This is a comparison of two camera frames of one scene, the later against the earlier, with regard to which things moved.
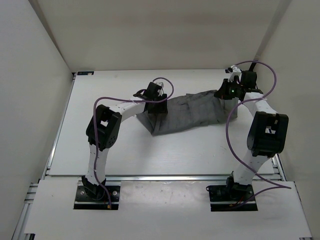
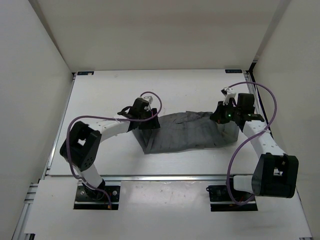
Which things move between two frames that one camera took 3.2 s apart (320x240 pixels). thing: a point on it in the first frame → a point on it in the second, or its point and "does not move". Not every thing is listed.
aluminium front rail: [160, 179] does not move
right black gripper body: [233, 89] → [230, 113]
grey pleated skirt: [190, 111] → [185, 130]
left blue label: [85, 73] does not move
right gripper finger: [223, 92] → [217, 116]
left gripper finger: [161, 107] → [152, 123]
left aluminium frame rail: [19, 233] does not move
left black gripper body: [153, 110] → [148, 114]
